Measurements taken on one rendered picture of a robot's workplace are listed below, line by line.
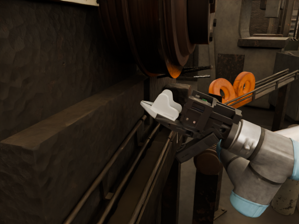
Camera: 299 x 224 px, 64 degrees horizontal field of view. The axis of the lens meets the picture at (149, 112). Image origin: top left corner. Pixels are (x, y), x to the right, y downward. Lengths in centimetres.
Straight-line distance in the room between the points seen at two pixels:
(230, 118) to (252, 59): 283
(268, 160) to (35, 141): 42
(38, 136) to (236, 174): 43
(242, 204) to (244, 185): 4
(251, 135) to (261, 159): 5
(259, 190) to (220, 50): 295
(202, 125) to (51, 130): 29
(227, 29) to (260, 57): 55
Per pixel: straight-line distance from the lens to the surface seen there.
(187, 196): 164
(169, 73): 61
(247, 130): 52
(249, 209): 59
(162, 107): 52
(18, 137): 39
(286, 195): 161
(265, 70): 334
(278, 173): 55
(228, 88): 127
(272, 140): 53
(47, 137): 37
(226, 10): 341
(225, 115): 53
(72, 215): 45
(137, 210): 50
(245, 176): 57
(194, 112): 50
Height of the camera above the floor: 102
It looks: 20 degrees down
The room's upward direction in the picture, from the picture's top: straight up
